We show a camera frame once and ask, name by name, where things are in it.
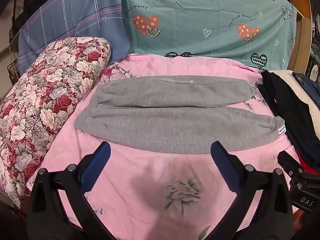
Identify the teal heart print pillow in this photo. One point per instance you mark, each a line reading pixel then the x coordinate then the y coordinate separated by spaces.
pixel 200 17

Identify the wooden display cabinet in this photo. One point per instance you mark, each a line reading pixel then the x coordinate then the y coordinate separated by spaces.
pixel 303 5

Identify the dark framed wooden shelf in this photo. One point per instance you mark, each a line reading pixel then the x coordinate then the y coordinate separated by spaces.
pixel 15 10

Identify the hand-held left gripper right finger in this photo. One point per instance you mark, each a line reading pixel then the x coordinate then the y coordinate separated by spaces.
pixel 223 162

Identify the pink floral bed sheet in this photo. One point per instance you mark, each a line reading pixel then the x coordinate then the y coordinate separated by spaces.
pixel 140 180

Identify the white quilted mat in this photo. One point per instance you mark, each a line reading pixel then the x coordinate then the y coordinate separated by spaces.
pixel 300 92

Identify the red garment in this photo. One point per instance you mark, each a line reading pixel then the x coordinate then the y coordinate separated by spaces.
pixel 308 166

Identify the stack of dark folded clothes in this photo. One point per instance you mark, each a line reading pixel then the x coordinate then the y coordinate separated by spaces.
pixel 287 105

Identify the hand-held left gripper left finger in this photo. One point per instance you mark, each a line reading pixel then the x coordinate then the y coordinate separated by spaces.
pixel 96 165

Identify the blue plaid pillow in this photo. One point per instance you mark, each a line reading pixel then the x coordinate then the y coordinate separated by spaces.
pixel 75 12

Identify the grey sweat pants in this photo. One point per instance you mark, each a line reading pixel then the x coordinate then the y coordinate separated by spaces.
pixel 175 125

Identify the blue jeans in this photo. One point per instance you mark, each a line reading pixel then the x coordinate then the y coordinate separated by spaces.
pixel 310 85

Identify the red floral pillow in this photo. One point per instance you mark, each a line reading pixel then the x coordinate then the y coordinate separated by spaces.
pixel 50 100

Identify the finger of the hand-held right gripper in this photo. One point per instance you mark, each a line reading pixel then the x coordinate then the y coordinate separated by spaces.
pixel 313 147
pixel 290 162

